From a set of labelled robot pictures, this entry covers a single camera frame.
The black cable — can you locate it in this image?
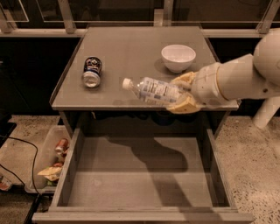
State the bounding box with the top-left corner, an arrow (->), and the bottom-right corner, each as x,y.
0,134 -> 41,194

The clear plastic bottle blue label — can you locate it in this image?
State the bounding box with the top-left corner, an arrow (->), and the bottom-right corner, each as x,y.
122,77 -> 186,107

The orange soda can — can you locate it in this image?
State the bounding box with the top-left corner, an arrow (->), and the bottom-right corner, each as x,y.
55,138 -> 69,154

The grey counter cabinet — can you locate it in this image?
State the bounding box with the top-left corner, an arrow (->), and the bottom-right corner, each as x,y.
48,25 -> 242,138

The yellow snack bag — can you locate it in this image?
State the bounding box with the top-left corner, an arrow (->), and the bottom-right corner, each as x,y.
38,166 -> 62,181

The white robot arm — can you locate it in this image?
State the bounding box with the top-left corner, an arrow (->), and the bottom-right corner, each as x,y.
167,29 -> 280,129

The blue aluminium can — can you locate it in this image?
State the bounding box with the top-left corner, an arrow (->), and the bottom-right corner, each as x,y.
82,57 -> 102,88

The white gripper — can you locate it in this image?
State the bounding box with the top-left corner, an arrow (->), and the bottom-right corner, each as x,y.
166,62 -> 231,115

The grey open top drawer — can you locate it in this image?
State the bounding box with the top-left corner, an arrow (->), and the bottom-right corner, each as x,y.
32,129 -> 254,224

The clear plastic storage bin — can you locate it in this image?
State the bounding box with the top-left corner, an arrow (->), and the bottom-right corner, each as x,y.
24,125 -> 71,193

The metal window railing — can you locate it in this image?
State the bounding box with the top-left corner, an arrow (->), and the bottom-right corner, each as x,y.
0,0 -> 280,38

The white ceramic bowl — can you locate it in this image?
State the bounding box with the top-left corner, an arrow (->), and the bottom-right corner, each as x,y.
161,45 -> 196,73

